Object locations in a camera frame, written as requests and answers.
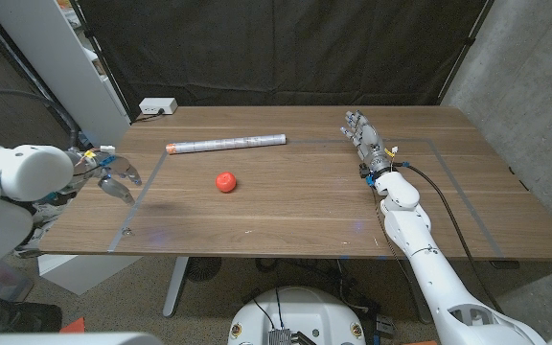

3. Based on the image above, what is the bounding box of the black backdrop stand pole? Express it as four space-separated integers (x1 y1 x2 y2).
437 0 494 105
69 0 134 122

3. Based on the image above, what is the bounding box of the clear plastic bin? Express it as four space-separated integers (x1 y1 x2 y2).
0 261 35 303

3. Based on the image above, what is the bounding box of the grey metal table leg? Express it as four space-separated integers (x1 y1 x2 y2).
162 257 190 318
402 260 434 325

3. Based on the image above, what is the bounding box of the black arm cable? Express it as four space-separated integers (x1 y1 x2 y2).
0 88 81 150
399 161 503 313

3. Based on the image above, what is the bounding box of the black power cord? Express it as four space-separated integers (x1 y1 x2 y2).
130 108 166 124

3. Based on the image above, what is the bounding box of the grey tape outline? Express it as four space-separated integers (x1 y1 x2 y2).
107 137 505 260

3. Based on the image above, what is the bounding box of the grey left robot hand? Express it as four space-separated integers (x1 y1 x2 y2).
64 147 143 207

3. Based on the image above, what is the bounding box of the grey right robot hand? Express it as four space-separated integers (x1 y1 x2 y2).
338 109 396 178

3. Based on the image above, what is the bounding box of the white sneaker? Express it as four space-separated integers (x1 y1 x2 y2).
31 199 74 227

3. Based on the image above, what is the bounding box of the dark metal door frame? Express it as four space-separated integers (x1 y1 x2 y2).
0 0 94 153

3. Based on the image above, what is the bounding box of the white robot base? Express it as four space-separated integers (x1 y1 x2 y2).
227 286 367 345

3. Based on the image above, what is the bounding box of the black backdrop curtain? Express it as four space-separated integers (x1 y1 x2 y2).
75 0 494 121

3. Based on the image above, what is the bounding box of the white shelf cabinet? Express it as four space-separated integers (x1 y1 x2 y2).
0 0 132 150

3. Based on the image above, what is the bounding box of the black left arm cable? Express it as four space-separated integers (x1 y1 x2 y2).
0 88 81 150

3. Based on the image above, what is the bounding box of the red ball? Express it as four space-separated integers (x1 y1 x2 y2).
215 171 238 194

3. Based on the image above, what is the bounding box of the aluminum foil roll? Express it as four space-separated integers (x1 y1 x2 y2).
165 133 288 155

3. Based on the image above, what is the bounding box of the black round grille object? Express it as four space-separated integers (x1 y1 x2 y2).
184 257 223 283

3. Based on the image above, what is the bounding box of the white robot torso cover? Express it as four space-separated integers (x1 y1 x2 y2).
0 332 165 345

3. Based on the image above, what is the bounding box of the white power strip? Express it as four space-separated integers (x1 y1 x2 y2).
138 97 179 116

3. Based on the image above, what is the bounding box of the small grey floor device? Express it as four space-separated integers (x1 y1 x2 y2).
375 314 396 336

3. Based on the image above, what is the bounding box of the black bag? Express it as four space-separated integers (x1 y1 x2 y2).
0 289 64 334

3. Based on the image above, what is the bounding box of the white floor box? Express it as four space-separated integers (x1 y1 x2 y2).
37 253 143 296

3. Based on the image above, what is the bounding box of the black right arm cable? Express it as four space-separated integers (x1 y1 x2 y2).
399 161 503 313

